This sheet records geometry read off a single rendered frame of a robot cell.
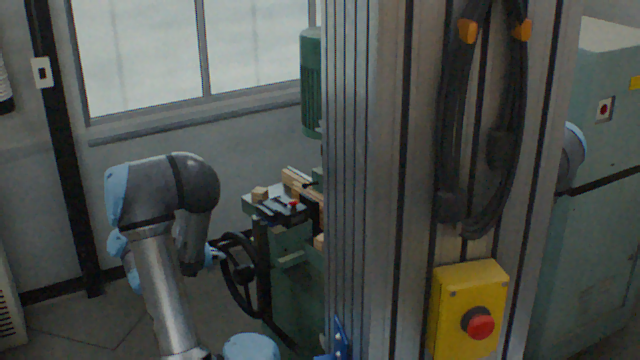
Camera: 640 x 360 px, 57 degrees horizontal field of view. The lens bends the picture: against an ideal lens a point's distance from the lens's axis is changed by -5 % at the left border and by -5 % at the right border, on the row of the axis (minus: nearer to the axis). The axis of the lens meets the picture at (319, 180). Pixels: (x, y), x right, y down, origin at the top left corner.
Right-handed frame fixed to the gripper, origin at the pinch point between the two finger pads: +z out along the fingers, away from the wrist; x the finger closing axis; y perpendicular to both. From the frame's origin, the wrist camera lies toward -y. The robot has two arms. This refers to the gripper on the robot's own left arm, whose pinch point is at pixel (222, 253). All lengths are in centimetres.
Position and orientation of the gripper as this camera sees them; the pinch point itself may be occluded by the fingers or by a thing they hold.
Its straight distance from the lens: 183.1
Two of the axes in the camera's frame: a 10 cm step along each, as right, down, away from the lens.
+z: 6.9, 2.1, 6.9
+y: -3.9, 9.2, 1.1
